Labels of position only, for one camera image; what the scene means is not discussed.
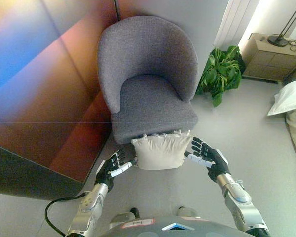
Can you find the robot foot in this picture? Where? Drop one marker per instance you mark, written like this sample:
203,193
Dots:
134,212
185,212

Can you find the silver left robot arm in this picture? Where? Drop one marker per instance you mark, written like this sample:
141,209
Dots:
87,209

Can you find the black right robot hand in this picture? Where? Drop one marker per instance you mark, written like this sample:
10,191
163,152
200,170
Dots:
213,158

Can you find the grey robot torso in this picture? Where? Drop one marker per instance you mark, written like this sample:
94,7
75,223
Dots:
162,227

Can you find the grey fabric armchair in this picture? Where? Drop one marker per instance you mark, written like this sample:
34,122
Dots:
148,74

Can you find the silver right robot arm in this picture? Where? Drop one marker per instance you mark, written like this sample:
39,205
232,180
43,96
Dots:
239,205

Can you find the beige wooden nightstand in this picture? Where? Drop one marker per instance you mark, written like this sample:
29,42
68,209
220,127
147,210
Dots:
269,58

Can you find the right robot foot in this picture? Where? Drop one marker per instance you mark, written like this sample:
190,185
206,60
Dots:
185,212

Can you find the black lamp base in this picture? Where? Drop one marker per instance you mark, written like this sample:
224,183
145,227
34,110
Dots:
283,32

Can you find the white bed pillow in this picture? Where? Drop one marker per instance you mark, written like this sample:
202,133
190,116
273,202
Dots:
289,98

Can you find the green leafy houseplant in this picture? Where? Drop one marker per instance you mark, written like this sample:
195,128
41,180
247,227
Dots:
219,71

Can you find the dark wooden cabinet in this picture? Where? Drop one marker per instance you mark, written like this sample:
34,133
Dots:
27,170

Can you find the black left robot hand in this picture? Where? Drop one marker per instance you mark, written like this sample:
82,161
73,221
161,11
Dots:
108,171

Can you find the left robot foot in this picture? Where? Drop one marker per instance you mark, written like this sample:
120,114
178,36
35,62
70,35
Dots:
134,212

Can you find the cream fringed pillow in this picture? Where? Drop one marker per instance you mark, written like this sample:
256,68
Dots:
160,151

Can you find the white curtain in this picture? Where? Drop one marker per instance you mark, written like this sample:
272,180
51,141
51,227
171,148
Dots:
228,22

